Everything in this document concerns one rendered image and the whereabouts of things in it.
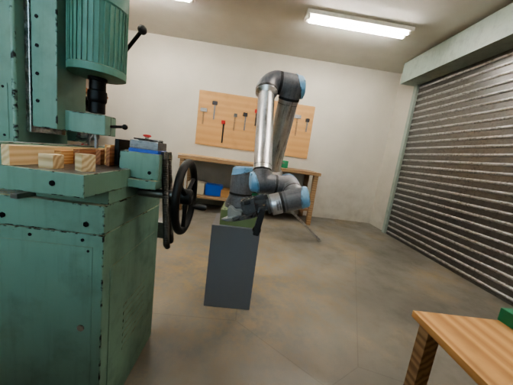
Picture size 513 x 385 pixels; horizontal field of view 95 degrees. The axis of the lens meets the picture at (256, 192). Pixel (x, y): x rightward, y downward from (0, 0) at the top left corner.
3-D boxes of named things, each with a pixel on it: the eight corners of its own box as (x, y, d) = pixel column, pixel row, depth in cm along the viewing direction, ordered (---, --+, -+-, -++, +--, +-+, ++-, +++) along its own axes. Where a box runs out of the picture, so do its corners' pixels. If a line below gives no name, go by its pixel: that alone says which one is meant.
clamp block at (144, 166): (157, 181, 81) (159, 154, 80) (117, 176, 80) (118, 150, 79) (171, 176, 96) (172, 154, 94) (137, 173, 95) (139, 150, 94)
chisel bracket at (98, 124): (104, 140, 83) (105, 114, 82) (63, 134, 82) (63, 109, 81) (116, 140, 90) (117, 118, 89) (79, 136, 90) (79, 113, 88)
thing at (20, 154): (9, 166, 57) (8, 144, 56) (1, 164, 57) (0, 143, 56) (131, 159, 116) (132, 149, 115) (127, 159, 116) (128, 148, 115)
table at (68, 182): (121, 203, 59) (122, 179, 58) (-6, 188, 58) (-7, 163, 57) (185, 178, 119) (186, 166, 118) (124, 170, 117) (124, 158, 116)
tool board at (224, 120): (307, 158, 420) (315, 106, 406) (194, 143, 407) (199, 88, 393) (306, 158, 424) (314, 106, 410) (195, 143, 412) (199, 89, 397)
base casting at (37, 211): (102, 236, 69) (103, 206, 68) (-106, 212, 66) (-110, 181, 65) (159, 204, 113) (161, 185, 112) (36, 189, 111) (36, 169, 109)
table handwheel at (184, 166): (175, 224, 72) (194, 144, 83) (108, 216, 71) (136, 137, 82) (191, 241, 99) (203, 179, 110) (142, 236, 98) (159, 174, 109)
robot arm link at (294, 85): (253, 186, 167) (277, 68, 128) (277, 188, 170) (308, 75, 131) (255, 197, 154) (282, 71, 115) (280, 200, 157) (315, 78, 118)
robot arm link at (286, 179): (275, 170, 111) (280, 182, 101) (298, 173, 113) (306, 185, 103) (272, 188, 116) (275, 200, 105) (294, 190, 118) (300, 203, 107)
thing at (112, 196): (108, 205, 70) (108, 192, 70) (35, 195, 69) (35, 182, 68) (159, 186, 110) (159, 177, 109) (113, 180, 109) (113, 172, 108)
